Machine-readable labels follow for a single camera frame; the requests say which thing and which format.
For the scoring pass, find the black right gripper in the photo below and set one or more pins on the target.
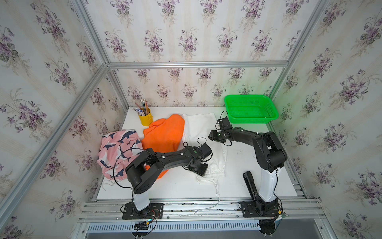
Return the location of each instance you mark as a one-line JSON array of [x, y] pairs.
[[212, 135]]

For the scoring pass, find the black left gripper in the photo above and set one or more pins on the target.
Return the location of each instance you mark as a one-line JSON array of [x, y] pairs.
[[203, 171]]

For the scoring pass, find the white shorts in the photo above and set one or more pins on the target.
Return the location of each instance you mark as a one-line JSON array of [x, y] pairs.
[[196, 132]]

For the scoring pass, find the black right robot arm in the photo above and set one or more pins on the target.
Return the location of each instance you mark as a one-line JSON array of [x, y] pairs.
[[270, 155]]

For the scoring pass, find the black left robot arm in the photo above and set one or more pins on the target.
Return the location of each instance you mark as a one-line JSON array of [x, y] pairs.
[[148, 165]]

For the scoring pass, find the green plastic basket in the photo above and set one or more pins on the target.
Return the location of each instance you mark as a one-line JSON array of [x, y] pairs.
[[250, 109]]

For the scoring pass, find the orange cloth garment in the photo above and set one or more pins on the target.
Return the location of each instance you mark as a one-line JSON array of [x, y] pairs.
[[164, 135]]

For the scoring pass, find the yellow pencil cup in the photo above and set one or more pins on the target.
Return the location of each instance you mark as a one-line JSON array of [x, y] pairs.
[[147, 119]]

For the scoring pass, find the colored pencils bundle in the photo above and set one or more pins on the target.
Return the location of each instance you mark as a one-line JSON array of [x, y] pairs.
[[142, 108]]

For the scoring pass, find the pink shark print garment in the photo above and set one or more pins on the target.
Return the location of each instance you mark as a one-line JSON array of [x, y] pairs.
[[118, 150]]

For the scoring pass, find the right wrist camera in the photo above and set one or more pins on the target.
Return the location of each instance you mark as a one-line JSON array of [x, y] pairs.
[[224, 124]]

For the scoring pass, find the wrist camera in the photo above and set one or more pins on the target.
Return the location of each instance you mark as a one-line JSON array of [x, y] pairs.
[[204, 151], [224, 124]]

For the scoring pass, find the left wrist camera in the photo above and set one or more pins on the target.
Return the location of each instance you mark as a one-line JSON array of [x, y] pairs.
[[204, 151]]

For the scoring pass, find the aluminium rail frame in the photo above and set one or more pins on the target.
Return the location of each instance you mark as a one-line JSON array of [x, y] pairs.
[[195, 215]]

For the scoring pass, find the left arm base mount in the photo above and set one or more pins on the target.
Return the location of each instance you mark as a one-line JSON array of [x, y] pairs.
[[143, 210]]

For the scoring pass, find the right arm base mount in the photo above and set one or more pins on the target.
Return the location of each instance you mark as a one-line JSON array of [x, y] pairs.
[[258, 207]]

